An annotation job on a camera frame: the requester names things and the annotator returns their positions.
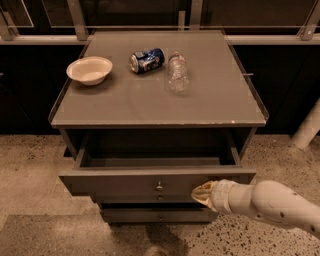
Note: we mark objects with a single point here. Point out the grey top drawer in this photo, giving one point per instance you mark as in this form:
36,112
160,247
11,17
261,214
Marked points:
136,171

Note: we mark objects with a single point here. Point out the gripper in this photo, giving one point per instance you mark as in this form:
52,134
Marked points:
220,196

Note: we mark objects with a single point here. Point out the grey middle drawer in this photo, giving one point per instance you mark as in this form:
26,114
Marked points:
156,198

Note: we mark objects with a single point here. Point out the metal top drawer knob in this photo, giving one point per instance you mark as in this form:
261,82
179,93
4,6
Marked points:
159,187

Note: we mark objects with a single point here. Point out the grey bottom drawer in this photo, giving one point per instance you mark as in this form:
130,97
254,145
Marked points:
155,215

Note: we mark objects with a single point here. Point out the blue soda can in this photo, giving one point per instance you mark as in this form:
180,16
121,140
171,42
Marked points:
144,61

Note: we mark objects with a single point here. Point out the grey drawer cabinet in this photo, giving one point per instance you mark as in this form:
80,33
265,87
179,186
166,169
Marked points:
220,108

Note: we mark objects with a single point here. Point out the white bowl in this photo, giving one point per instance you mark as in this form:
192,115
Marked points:
90,70

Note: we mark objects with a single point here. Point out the grey drawer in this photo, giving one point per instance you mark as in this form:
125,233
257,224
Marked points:
156,198
155,215
136,171

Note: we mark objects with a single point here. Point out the metal window frame rail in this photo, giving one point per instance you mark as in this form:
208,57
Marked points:
244,22

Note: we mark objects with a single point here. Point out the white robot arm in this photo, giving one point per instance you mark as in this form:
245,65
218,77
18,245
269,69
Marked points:
266,201

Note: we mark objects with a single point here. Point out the clear plastic water bottle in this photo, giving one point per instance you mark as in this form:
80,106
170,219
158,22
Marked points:
177,73

